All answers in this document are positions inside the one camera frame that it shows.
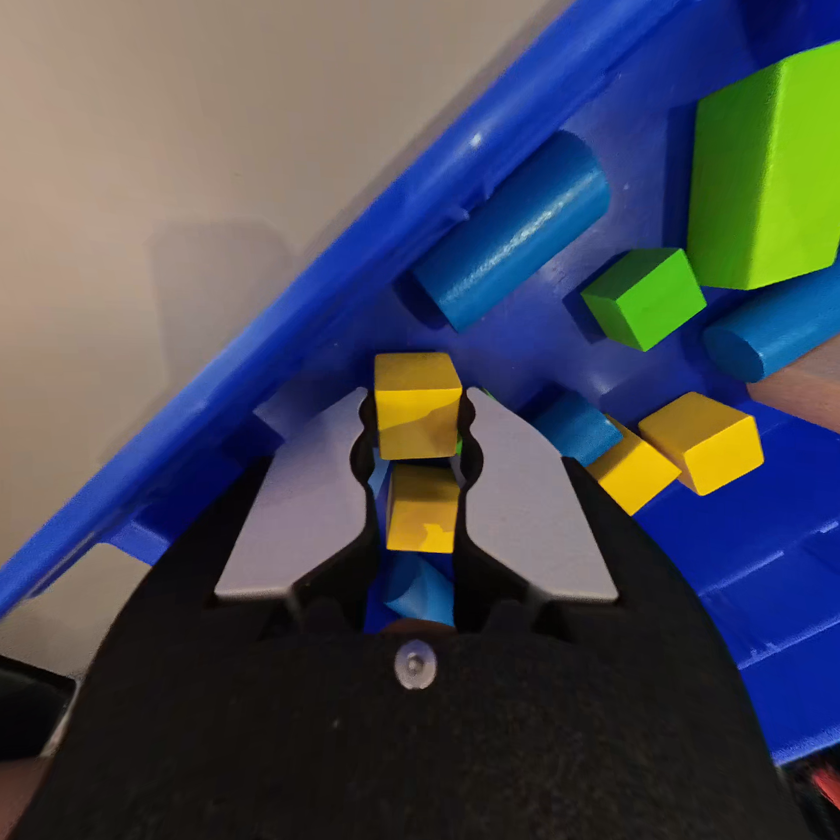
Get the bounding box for long green wooden block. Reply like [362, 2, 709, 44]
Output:
[686, 41, 840, 292]

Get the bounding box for small green wooden block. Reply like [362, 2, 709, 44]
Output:
[453, 389, 497, 458]

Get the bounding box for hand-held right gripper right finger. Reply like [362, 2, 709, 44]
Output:
[453, 388, 618, 605]

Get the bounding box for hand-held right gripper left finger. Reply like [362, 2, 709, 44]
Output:
[214, 388, 382, 605]

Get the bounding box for blue plastic bin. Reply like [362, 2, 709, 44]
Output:
[0, 0, 840, 766]

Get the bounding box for blue wooden cylinder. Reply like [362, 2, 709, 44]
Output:
[413, 128, 614, 334]
[701, 268, 840, 385]
[524, 389, 626, 468]

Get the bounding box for green wooden cube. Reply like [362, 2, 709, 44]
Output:
[579, 246, 708, 354]

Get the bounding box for yellow wooden cube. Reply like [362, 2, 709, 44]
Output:
[373, 351, 467, 462]

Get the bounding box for natural wooden block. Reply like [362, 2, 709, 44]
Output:
[746, 365, 840, 437]

